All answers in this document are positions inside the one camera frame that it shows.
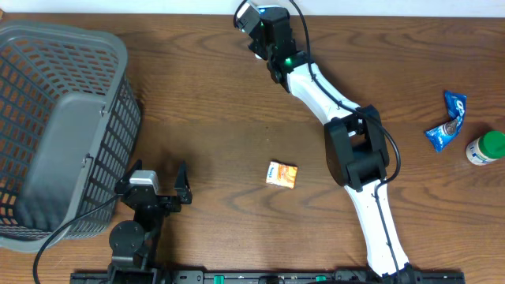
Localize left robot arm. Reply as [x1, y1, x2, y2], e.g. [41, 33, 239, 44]
[106, 160, 193, 283]

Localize orange tissue pack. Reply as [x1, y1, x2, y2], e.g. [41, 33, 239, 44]
[265, 161, 298, 189]

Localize grey plastic mesh basket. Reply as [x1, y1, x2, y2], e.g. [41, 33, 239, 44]
[1, 21, 141, 252]

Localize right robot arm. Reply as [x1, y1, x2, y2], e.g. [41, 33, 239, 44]
[234, 1, 415, 283]

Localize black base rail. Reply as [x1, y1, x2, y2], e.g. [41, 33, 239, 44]
[69, 267, 466, 284]

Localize black right camera cable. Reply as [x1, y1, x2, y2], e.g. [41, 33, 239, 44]
[232, 0, 402, 277]

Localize blue Oreo cookie pack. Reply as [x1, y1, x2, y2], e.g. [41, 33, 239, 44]
[425, 90, 467, 152]

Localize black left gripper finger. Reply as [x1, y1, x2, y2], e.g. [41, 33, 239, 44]
[174, 162, 190, 196]
[114, 159, 142, 189]

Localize green lid jar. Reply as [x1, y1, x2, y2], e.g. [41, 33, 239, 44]
[466, 130, 505, 166]

